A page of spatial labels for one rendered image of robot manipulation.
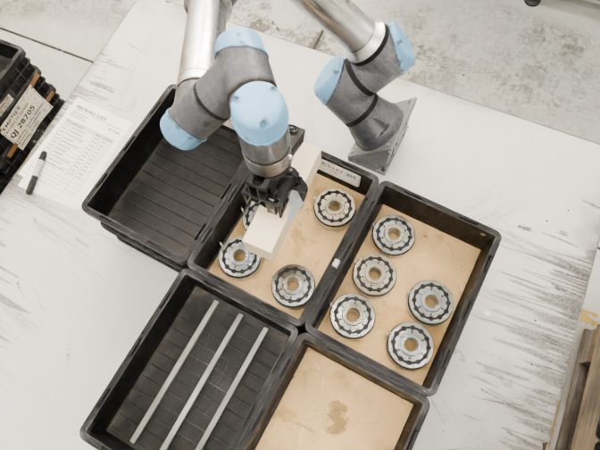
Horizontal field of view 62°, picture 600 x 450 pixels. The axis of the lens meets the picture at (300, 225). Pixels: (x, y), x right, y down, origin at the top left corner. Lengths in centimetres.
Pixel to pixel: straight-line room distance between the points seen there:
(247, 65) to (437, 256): 71
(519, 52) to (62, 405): 239
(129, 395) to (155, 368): 8
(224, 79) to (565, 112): 207
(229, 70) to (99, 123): 97
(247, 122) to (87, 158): 101
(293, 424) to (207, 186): 62
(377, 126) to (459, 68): 131
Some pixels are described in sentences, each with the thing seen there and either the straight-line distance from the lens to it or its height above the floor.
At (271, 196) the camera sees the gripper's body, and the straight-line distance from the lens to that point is 85.
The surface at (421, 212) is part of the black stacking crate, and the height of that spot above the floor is 88.
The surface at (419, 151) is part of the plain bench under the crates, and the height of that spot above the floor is 70.
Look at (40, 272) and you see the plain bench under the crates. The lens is 155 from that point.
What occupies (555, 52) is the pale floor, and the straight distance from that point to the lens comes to 282.
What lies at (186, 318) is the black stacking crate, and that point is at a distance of 123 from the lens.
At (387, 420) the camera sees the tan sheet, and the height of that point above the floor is 83.
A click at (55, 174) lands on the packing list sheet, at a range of 164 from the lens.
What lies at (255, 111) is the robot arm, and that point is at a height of 144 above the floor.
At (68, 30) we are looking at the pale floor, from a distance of 299.
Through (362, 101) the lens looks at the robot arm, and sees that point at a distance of 132.
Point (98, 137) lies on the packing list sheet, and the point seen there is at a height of 70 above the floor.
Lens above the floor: 200
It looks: 69 degrees down
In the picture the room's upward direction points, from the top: 6 degrees counter-clockwise
